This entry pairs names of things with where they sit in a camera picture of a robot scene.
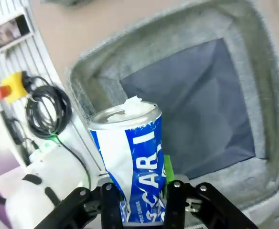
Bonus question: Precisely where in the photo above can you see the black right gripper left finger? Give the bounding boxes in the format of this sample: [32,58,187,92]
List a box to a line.
[31,182,126,229]

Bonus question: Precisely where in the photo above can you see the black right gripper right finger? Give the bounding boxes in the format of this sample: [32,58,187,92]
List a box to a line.
[162,155,258,229]

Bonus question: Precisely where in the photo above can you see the blue white crushed drink can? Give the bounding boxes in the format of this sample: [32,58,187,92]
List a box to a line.
[88,95,168,224]

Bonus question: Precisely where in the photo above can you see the grey felt basket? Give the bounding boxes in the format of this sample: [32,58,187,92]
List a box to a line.
[69,0,279,213]

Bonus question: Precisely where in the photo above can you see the white slatted panel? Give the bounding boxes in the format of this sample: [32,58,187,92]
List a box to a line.
[0,0,111,177]

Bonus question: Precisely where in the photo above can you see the yellow emergency stop button box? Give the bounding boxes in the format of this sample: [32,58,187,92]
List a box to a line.
[0,71,31,105]

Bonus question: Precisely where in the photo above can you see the dark picture on panel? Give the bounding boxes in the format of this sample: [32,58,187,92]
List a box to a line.
[0,14,32,56]

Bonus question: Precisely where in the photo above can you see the coiled black cable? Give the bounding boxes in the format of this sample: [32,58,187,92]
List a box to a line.
[24,75,92,190]

